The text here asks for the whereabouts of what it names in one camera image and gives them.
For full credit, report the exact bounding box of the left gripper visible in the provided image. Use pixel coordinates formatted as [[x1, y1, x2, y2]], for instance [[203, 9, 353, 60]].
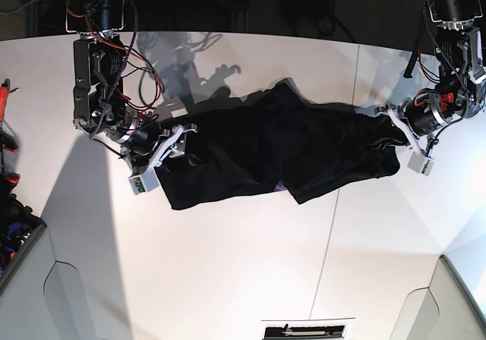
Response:
[[370, 102, 437, 158]]

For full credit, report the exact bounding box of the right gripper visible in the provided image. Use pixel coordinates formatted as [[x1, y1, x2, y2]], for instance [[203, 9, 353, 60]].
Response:
[[121, 124, 207, 177]]

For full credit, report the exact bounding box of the black printed t-shirt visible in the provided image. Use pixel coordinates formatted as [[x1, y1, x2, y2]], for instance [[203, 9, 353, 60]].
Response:
[[156, 81, 400, 210]]

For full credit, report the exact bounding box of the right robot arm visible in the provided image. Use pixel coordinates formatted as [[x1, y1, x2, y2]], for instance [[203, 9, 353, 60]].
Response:
[[65, 0, 202, 175]]

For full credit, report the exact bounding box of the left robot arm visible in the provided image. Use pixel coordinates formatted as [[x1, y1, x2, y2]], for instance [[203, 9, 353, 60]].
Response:
[[373, 0, 485, 159]]

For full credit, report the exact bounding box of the black white label plate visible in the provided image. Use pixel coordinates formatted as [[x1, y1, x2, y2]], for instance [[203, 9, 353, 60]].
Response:
[[261, 318, 355, 340]]

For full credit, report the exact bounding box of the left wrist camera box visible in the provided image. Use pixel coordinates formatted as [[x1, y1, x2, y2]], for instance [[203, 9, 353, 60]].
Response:
[[407, 151, 434, 176]]

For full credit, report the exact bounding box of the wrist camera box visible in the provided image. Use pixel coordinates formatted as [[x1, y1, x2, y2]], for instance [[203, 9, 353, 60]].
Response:
[[128, 168, 159, 195], [407, 151, 434, 176]]

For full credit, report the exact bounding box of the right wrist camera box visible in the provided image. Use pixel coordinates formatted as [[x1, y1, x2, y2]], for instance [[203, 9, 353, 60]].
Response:
[[128, 168, 159, 195]]

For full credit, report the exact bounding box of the orange handled tool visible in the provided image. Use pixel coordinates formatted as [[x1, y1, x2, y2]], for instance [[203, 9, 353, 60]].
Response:
[[0, 78, 18, 152]]

